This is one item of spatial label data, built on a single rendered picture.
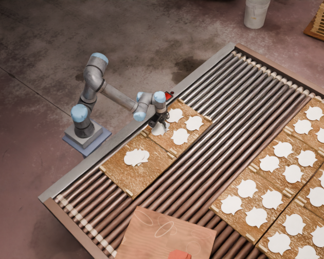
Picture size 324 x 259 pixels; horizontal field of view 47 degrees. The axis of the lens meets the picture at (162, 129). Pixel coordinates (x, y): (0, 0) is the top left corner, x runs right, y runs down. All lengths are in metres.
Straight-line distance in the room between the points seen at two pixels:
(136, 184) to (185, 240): 0.53
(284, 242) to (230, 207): 0.37
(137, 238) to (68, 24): 3.69
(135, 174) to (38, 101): 2.17
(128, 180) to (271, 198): 0.93
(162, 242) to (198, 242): 0.20
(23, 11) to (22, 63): 1.09
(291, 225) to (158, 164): 0.93
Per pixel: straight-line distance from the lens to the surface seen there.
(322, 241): 2.46
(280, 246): 2.38
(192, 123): 2.75
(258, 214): 2.43
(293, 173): 2.62
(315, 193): 2.59
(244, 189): 2.49
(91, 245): 2.36
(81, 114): 2.62
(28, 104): 4.45
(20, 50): 5.17
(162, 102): 2.47
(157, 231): 2.24
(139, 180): 2.51
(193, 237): 2.23
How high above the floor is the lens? 3.13
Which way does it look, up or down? 53 degrees down
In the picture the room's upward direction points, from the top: 4 degrees counter-clockwise
